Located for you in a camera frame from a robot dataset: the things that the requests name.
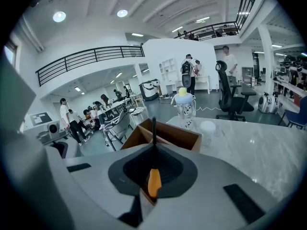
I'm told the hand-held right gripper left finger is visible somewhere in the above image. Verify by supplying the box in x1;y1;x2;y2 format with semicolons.
64;143;156;230

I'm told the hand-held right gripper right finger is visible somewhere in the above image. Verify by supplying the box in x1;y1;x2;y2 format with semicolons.
143;144;283;230

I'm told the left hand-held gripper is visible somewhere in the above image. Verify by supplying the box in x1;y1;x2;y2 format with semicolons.
23;111;83;159

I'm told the orange-handled screwdriver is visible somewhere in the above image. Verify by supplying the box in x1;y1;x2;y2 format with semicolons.
147;116;163;199

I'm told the brown wooden organizer box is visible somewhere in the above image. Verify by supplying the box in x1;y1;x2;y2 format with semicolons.
120;118;202;153

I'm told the grey chair with black legs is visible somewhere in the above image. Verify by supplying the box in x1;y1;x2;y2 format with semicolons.
103;110;135;152

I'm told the clear jar with white lid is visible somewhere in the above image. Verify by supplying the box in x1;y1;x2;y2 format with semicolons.
199;120;216;148

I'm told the white patterned round cushion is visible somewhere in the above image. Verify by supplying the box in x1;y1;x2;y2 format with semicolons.
130;106;146;116

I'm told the black office chair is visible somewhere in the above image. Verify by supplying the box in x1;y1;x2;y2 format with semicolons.
215;60;257;122

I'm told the large white black-edged case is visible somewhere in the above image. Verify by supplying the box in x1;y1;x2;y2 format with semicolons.
139;79;160;102

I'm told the black railing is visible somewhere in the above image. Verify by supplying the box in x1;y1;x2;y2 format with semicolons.
174;0;261;42
35;46;146;87

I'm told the white rounded case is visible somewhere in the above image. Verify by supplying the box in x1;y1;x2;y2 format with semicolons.
258;92;276;114

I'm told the blue chair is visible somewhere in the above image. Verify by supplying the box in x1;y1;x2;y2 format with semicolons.
278;96;307;130

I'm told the white shelf unit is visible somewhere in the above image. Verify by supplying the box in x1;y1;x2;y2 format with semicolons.
159;57;178;94

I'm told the white workbench with equipment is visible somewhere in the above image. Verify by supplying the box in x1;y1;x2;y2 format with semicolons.
272;56;307;115

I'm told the coiled white cable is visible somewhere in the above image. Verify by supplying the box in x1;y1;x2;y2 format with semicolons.
195;106;223;112

